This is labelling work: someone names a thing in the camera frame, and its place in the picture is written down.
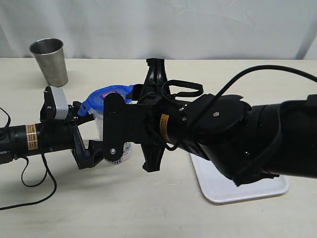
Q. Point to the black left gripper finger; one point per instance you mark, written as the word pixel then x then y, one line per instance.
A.
pixel 95 150
pixel 81 119

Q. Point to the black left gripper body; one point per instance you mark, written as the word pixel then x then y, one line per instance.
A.
pixel 57 135

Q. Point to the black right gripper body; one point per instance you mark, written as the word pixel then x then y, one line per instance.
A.
pixel 150 93

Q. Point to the clear plastic container with label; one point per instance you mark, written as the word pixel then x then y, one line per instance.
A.
pixel 99 124

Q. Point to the blue plastic lid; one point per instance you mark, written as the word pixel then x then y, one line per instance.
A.
pixel 94 104

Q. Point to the stainless steel cup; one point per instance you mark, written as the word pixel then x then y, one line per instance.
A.
pixel 48 53

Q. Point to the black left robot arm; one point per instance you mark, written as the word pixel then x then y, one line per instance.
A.
pixel 20 141

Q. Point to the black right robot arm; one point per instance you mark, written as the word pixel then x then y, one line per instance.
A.
pixel 245 143

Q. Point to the white backdrop curtain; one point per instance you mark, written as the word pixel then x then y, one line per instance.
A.
pixel 172 29

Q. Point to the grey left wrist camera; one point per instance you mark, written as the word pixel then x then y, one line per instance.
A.
pixel 60 103

